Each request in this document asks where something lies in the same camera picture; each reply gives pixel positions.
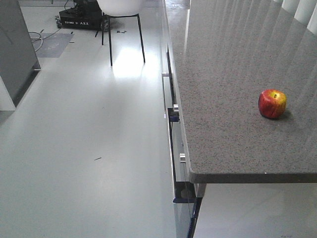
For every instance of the grey cabinet at left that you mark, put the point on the grey cabinet at left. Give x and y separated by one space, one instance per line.
19 64

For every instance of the grey stone counter with drawers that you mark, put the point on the grey stone counter with drawers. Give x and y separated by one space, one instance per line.
253 177

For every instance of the black wheeled robot base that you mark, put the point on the black wheeled robot base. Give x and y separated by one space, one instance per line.
85 14

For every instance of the red yellow apple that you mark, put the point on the red yellow apple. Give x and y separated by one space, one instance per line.
272 103

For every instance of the white chair with black legs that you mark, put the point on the white chair with black legs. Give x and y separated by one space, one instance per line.
121 9

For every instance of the grey floor mat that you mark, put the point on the grey floor mat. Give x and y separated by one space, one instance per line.
52 45

